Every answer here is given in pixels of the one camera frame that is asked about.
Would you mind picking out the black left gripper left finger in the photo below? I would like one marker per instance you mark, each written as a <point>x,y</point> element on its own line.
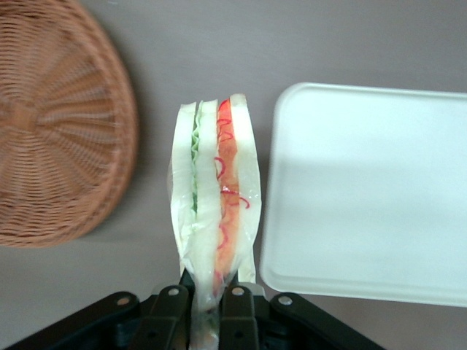
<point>168,310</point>

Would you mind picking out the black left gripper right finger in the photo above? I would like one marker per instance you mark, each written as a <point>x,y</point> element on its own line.
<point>237,313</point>

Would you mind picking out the triangle sandwich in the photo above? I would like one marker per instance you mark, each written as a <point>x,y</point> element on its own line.
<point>211,182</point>

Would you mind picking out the cream plastic tray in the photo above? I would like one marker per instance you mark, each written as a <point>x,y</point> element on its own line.
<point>365,189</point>

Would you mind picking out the brown wicker basket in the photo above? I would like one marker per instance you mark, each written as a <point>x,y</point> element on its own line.
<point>54,127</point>

